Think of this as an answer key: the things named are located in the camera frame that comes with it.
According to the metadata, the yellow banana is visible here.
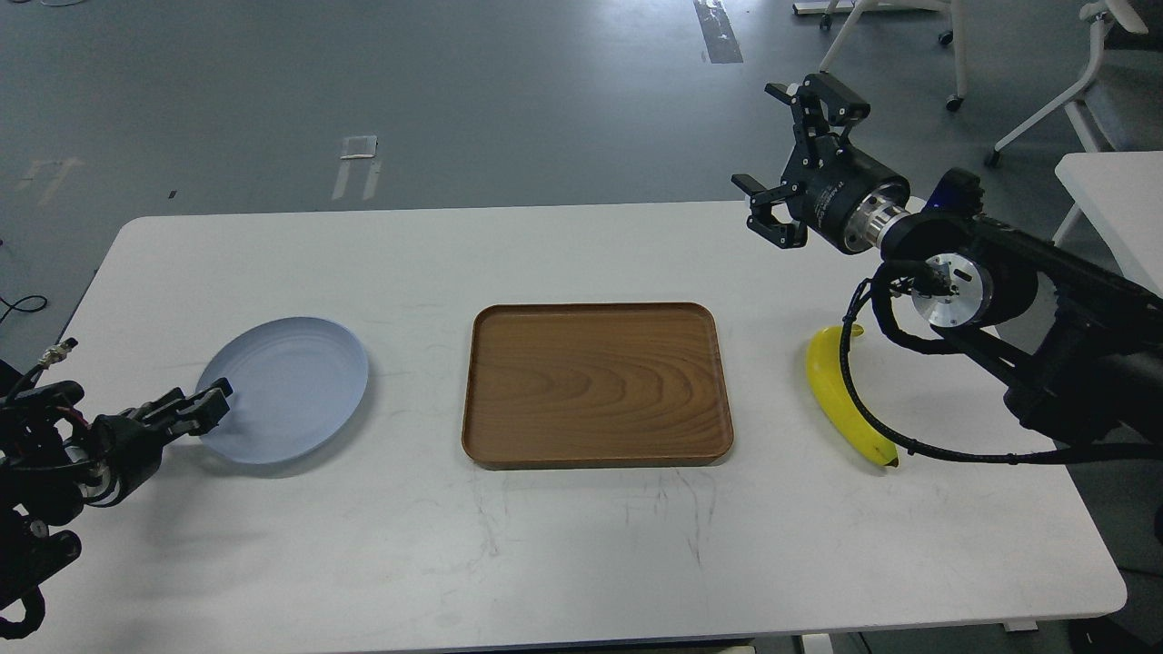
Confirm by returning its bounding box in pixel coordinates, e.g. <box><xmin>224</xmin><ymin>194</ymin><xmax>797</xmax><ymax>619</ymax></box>
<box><xmin>802</xmin><ymin>324</ymin><xmax>899</xmax><ymax>468</ymax></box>

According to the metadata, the brown wooden tray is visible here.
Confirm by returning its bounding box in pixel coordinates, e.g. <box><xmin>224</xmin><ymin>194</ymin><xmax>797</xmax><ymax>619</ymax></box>
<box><xmin>462</xmin><ymin>303</ymin><xmax>734</xmax><ymax>471</ymax></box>

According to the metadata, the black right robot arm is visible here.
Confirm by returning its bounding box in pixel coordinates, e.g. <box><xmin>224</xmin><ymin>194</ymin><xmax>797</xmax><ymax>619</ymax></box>
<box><xmin>732</xmin><ymin>72</ymin><xmax>1162</xmax><ymax>467</ymax></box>

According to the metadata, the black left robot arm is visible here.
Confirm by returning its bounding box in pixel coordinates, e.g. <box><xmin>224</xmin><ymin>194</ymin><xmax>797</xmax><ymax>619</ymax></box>
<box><xmin>1</xmin><ymin>337</ymin><xmax>233</xmax><ymax>640</ymax></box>

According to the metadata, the light blue plate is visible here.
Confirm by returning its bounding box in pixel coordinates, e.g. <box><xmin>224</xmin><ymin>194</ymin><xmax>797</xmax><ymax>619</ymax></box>
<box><xmin>198</xmin><ymin>317</ymin><xmax>370</xmax><ymax>465</ymax></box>

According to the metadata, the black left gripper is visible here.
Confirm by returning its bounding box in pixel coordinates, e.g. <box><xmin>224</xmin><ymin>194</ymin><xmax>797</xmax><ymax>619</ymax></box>
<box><xmin>86</xmin><ymin>378</ymin><xmax>234</xmax><ymax>506</ymax></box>

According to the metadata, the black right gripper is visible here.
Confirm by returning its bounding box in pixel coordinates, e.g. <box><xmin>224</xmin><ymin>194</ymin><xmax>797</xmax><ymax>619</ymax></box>
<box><xmin>732</xmin><ymin>72</ymin><xmax>909</xmax><ymax>255</ymax></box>

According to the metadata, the white rolling chair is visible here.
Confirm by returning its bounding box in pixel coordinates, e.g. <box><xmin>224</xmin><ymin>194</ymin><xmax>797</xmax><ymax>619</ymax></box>
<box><xmin>790</xmin><ymin>1</ymin><xmax>970</xmax><ymax>116</ymax></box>

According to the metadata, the white grey office chair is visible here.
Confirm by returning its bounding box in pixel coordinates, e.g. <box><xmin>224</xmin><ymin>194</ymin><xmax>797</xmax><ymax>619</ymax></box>
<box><xmin>984</xmin><ymin>1</ymin><xmax>1160</xmax><ymax>168</ymax></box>

